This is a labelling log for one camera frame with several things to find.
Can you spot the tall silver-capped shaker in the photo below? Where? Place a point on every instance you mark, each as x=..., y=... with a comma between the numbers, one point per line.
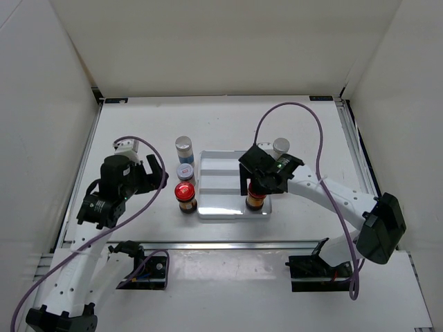
x=184, y=150
x=280, y=146

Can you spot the left short white-lid jar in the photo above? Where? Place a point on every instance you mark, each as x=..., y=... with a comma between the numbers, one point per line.
x=186, y=173

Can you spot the right tall silver-capped shaker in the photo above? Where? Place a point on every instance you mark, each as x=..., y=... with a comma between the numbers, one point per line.
x=280, y=146

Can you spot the aluminium front rail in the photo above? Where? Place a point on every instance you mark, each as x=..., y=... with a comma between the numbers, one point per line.
x=229, y=245

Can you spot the aluminium rail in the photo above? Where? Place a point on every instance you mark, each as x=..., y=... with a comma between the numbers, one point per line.
x=229, y=245
x=59, y=240
x=359, y=154

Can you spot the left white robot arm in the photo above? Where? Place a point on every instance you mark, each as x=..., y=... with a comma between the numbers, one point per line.
x=78, y=292

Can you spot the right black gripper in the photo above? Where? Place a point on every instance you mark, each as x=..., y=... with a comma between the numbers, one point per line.
x=244, y=173

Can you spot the left tall silver-capped shaker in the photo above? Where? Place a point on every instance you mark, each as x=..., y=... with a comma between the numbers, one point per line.
x=184, y=150

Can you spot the aluminium right rail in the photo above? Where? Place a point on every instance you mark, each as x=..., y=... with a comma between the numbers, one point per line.
x=359, y=154

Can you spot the aluminium left rail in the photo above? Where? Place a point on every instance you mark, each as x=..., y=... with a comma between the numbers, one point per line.
x=59, y=240

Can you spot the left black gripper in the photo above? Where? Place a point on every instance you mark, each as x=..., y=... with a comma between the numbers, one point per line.
x=151, y=181

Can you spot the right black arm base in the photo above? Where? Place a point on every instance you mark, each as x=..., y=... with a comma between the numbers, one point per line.
x=310, y=273

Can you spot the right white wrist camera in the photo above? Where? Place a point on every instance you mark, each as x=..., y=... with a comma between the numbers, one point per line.
x=266, y=146

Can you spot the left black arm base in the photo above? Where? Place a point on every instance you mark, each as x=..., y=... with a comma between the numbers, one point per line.
x=150, y=272

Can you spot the white divided organizer tray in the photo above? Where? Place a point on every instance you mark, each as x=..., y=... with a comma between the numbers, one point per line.
x=218, y=187

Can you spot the red-lid chili sauce jar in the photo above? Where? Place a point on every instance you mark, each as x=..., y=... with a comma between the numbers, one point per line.
x=254, y=201
x=185, y=195

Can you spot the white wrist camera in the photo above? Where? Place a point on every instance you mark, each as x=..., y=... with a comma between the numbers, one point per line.
x=266, y=146
x=129, y=149

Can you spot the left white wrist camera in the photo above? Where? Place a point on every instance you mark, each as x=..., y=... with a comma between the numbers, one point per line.
x=129, y=149

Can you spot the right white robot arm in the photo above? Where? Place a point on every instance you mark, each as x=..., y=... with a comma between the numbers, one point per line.
x=378, y=222

